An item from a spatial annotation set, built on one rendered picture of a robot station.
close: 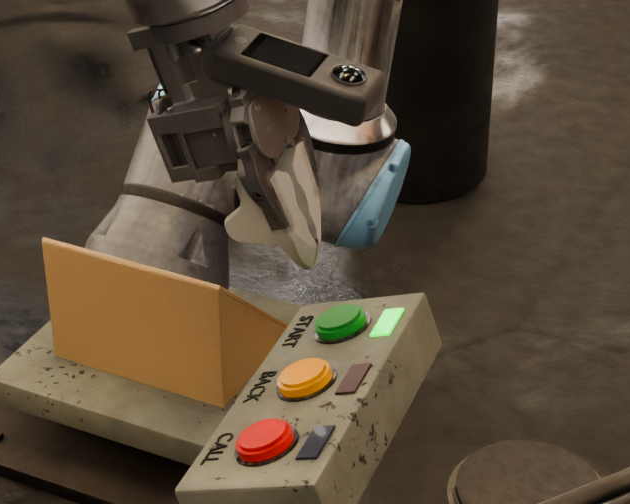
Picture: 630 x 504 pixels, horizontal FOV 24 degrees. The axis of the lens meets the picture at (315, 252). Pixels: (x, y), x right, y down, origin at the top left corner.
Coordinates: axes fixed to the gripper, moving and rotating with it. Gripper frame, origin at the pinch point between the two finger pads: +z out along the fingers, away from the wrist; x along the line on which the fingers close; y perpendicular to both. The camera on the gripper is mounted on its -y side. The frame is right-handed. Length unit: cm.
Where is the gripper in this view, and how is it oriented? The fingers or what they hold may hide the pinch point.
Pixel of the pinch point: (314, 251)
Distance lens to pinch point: 108.1
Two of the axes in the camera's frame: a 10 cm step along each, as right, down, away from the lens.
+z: 3.2, 8.6, 3.9
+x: -3.6, 4.9, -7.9
